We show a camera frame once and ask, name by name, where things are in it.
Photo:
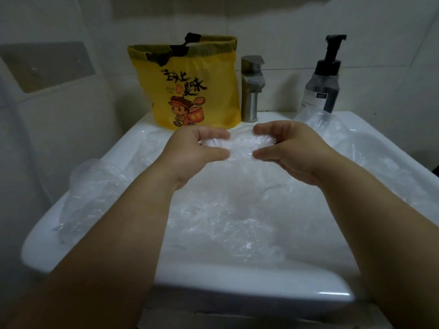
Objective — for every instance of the person's right hand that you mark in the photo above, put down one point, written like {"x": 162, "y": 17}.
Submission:
{"x": 298, "y": 154}

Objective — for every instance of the person's left hand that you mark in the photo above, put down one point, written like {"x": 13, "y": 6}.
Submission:
{"x": 183, "y": 154}

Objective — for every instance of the person's right thumb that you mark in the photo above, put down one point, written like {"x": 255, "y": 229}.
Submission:
{"x": 269, "y": 152}

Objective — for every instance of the person's left thumb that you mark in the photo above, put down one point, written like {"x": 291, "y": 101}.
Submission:
{"x": 212, "y": 153}

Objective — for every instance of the clear plastic film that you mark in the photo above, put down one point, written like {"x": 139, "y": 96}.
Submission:
{"x": 236, "y": 202}

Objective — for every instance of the person's right forearm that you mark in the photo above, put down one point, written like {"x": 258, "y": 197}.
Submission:
{"x": 380, "y": 236}

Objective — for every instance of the person's left forearm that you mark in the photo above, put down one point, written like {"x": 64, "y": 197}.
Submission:
{"x": 113, "y": 243}

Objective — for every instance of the brushed metal faucet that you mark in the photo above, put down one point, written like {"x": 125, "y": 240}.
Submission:
{"x": 252, "y": 89}

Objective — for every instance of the dark pump soap bottle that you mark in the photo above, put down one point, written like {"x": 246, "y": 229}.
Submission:
{"x": 324, "y": 82}

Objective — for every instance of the white ceramic sink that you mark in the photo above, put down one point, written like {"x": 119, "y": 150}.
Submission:
{"x": 260, "y": 280}

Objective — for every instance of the grey wall mounting plate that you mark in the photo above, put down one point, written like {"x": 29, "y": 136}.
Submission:
{"x": 44, "y": 66}

